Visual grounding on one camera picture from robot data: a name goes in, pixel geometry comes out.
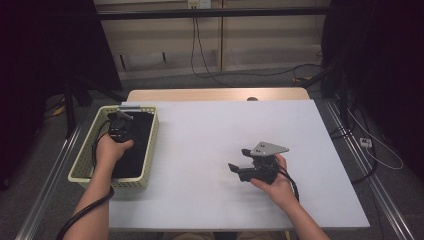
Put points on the black stand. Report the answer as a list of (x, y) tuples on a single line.
[(343, 106), (69, 113)]

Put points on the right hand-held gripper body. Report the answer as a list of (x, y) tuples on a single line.
[(266, 149)]

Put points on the white wall outlet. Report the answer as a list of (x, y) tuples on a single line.
[(199, 3)]

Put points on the aluminium rail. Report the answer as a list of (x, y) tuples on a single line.
[(380, 190), (49, 186)]

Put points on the white power strip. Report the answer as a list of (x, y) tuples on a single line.
[(365, 142)]

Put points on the person's right hand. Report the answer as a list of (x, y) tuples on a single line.
[(280, 190)]

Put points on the pale yellow plastic basket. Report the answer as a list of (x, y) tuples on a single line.
[(83, 156)]

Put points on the light wooden cabinet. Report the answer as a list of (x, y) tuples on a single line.
[(266, 40)]

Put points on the black curtain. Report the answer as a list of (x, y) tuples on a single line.
[(40, 66), (383, 66)]

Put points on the black horizontal bar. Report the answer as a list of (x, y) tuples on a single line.
[(233, 12)]

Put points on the person's left hand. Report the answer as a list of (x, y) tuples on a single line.
[(110, 153)]

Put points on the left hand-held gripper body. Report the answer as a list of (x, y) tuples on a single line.
[(120, 128)]

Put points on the black shirt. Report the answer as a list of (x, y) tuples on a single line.
[(140, 140)]

